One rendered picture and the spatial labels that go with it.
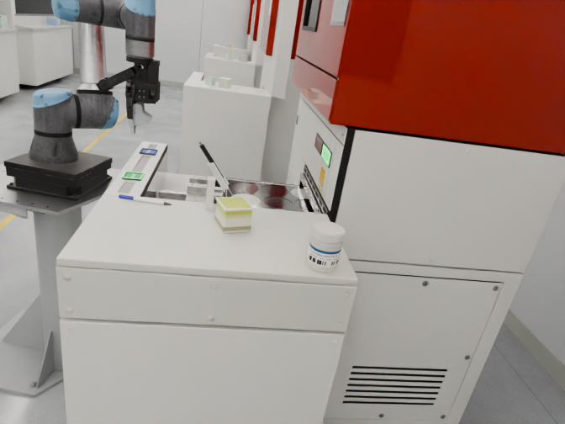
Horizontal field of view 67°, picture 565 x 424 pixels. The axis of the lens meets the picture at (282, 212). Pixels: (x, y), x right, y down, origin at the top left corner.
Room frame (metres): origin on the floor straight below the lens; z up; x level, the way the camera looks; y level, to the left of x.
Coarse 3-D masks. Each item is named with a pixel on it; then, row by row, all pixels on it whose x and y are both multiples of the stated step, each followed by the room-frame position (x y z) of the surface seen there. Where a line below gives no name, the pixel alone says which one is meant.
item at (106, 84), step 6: (132, 66) 1.19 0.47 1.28; (120, 72) 1.18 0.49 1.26; (126, 72) 1.18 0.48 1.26; (132, 72) 1.18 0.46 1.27; (102, 78) 1.19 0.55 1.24; (108, 78) 1.17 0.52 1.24; (114, 78) 1.17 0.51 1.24; (120, 78) 1.18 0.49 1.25; (126, 78) 1.18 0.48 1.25; (96, 84) 1.17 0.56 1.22; (102, 84) 1.17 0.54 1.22; (108, 84) 1.17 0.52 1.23; (114, 84) 1.17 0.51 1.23; (102, 90) 1.17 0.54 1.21; (108, 90) 1.19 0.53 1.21
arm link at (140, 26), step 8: (128, 0) 1.17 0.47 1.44; (136, 0) 1.17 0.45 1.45; (144, 0) 1.17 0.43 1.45; (152, 0) 1.19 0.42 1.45; (128, 8) 1.17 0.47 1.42; (136, 8) 1.17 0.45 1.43; (144, 8) 1.17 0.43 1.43; (152, 8) 1.19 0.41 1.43; (120, 16) 1.21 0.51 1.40; (128, 16) 1.17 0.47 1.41; (136, 16) 1.17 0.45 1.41; (144, 16) 1.17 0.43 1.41; (152, 16) 1.19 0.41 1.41; (128, 24) 1.17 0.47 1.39; (136, 24) 1.17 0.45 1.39; (144, 24) 1.17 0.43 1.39; (152, 24) 1.19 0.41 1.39; (128, 32) 1.17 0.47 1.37; (136, 32) 1.17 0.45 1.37; (144, 32) 1.17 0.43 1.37; (152, 32) 1.19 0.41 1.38; (144, 40) 1.17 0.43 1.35; (152, 40) 1.19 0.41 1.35
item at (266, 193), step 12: (228, 180) 1.47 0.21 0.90; (228, 192) 1.35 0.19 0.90; (240, 192) 1.37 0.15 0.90; (252, 192) 1.39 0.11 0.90; (264, 192) 1.41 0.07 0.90; (276, 192) 1.43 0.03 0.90; (288, 192) 1.45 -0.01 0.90; (264, 204) 1.29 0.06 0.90; (276, 204) 1.31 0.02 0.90; (288, 204) 1.33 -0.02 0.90; (300, 204) 1.35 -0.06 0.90
